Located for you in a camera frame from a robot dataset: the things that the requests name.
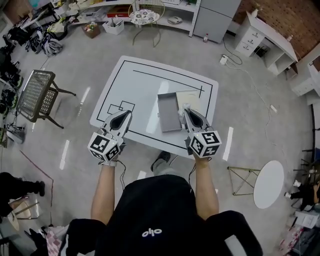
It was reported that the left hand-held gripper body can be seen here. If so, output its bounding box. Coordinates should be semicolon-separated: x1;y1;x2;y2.
87;110;134;167

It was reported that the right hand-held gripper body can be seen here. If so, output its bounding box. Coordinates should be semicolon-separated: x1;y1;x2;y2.
181;108;223;159

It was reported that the white paper item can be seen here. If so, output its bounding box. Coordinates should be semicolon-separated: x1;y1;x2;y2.
177;102;193;117

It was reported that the grey box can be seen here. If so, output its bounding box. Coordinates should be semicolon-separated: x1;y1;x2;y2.
157;91;184;134

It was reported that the person's left forearm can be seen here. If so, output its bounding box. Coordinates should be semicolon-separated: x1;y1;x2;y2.
90;163;120;225

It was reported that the person's right forearm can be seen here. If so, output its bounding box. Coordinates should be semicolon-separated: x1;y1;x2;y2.
193;156;220;221

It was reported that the beige box lid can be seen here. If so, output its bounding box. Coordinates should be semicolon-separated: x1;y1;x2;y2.
175;89;202;114

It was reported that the person's dark shoe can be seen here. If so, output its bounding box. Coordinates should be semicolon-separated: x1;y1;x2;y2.
150;150;172;172

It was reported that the person's grey trouser leg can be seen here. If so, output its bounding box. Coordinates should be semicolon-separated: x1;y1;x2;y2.
152;159;185;179

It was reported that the round white side table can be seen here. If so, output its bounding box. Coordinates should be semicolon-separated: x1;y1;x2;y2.
226;159;286;210

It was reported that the metal mesh chair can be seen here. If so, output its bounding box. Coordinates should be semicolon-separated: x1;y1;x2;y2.
15;69;77;130

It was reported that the person's black shirt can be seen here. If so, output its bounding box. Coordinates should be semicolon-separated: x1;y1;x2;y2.
58;174;264;256

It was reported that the white storage bin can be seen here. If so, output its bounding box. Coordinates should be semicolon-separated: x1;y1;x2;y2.
102;17;125;36

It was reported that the white flat device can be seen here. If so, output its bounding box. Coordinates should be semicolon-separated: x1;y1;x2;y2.
166;15;183;25

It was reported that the grey tall cabinet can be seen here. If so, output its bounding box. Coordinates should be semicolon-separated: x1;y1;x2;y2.
192;0;243;45

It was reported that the brown basket with flowers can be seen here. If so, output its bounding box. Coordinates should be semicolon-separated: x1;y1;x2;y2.
81;21;102;39

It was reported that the floral round seat chair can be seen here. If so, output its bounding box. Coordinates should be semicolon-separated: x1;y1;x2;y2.
127;1;166;48

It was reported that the long white shelf unit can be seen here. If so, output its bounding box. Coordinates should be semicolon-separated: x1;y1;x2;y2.
49;0;201;39

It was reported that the wooden stool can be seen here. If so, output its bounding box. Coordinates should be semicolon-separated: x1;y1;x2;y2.
6;196;41;232

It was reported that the white desk with drawers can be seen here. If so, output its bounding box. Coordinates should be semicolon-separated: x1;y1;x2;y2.
233;10;300;76

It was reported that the pink checked cloth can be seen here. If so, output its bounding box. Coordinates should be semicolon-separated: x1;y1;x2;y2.
44;225;64;256

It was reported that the pile of black white bags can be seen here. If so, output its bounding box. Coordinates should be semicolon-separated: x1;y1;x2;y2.
24;26;64;58

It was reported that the white low cabinet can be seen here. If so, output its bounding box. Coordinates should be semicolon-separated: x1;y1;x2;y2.
289;59;320;106

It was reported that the white floor cable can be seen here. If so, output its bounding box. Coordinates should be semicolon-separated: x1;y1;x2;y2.
221;37;293;151

